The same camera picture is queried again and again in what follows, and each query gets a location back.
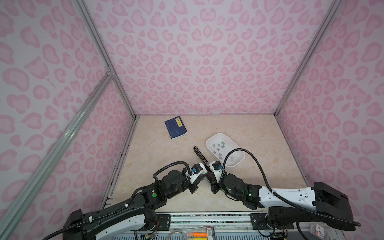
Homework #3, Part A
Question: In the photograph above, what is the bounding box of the aluminium diagonal frame bar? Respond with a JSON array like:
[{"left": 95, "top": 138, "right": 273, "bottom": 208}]
[{"left": 1, "top": 73, "right": 114, "bottom": 240}]

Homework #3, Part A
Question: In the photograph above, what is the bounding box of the aluminium frame corner post right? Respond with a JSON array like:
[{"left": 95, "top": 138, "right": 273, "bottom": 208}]
[{"left": 274, "top": 0, "right": 344, "bottom": 119}]

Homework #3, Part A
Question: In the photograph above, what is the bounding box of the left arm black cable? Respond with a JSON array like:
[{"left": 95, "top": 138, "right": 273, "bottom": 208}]
[{"left": 152, "top": 161, "right": 193, "bottom": 181}]

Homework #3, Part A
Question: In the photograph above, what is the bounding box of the blue book yellow label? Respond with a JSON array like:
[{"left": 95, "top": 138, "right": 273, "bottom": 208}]
[{"left": 165, "top": 116, "right": 188, "bottom": 139}]

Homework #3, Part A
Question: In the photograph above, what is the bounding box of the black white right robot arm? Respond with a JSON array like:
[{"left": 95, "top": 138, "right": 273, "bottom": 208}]
[{"left": 211, "top": 174, "right": 358, "bottom": 232}]

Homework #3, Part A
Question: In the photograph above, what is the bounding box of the aluminium frame corner post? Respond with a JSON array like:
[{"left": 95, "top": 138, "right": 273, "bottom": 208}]
[
  {"left": 73, "top": 0, "right": 137, "bottom": 120},
  {"left": 274, "top": 0, "right": 344, "bottom": 119}
]

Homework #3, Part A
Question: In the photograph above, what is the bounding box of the aluminium frame corner post left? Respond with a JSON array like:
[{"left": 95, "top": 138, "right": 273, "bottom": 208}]
[{"left": 73, "top": 0, "right": 137, "bottom": 120}]

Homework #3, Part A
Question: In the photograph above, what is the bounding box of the white plastic tray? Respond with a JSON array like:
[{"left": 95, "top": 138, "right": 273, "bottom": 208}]
[{"left": 206, "top": 133, "right": 245, "bottom": 168}]

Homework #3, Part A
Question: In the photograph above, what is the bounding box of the orange marker pen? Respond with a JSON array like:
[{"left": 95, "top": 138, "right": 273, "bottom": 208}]
[{"left": 188, "top": 233, "right": 207, "bottom": 238}]

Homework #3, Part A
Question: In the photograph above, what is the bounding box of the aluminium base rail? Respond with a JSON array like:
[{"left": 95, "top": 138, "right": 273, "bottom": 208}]
[{"left": 79, "top": 211, "right": 346, "bottom": 240}]

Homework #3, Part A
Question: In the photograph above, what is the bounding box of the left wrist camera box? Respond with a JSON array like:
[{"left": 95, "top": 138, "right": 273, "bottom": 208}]
[{"left": 190, "top": 163, "right": 208, "bottom": 176}]

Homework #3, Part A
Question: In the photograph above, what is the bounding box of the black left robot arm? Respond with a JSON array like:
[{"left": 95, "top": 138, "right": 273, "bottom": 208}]
[{"left": 63, "top": 166, "right": 208, "bottom": 240}]

